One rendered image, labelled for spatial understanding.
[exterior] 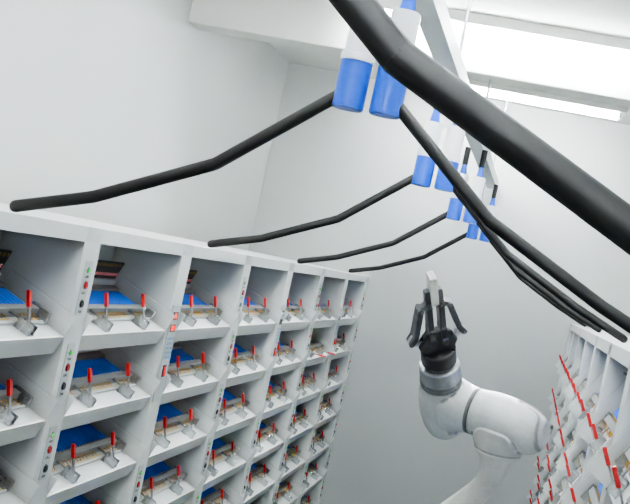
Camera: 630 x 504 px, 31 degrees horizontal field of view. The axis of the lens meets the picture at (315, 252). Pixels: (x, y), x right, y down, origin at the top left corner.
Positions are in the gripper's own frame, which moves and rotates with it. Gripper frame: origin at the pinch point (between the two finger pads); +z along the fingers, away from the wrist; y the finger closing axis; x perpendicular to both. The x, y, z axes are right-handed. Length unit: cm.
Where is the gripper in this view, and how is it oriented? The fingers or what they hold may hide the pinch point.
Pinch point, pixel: (432, 288)
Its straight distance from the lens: 230.5
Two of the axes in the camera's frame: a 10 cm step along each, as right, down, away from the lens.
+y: 9.6, -2.5, 1.0
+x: 2.3, 5.8, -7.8
